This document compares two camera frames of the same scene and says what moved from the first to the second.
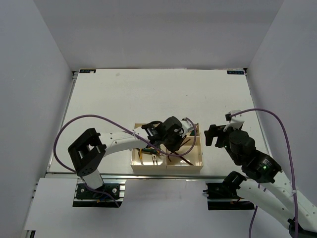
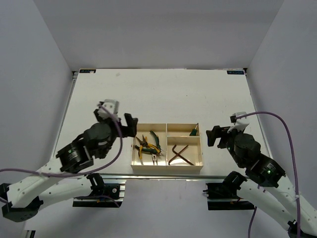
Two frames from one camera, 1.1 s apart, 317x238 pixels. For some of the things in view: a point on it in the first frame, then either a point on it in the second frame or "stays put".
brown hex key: x=188 y=140 to x=176 y=155
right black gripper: x=213 y=131 stays put
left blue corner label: x=87 y=71 stays put
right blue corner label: x=237 y=72 stays put
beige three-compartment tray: x=153 y=158 stays put
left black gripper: x=176 y=146 to x=132 y=123
